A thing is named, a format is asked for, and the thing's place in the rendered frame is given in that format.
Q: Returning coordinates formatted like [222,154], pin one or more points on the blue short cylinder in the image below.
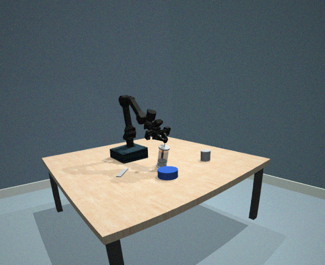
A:
[167,173]

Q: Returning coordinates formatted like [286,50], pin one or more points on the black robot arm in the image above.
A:
[141,117]

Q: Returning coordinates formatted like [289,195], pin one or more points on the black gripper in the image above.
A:
[157,132]

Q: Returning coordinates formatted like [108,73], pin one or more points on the grey cylinder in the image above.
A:
[205,155]

